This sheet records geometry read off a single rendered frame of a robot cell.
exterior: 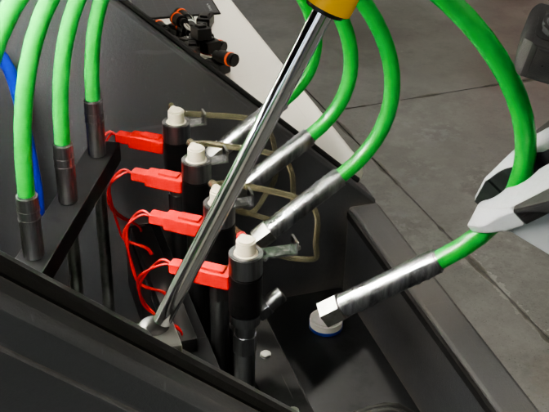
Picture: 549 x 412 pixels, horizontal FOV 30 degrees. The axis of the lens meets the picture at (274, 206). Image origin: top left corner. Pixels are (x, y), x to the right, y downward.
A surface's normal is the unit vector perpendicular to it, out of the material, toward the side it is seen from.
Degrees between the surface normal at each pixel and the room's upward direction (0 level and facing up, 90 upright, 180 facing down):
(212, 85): 90
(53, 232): 0
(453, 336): 0
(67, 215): 0
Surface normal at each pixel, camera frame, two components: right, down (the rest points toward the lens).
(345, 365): 0.02, -0.85
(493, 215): -0.94, 0.05
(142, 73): 0.31, 0.51
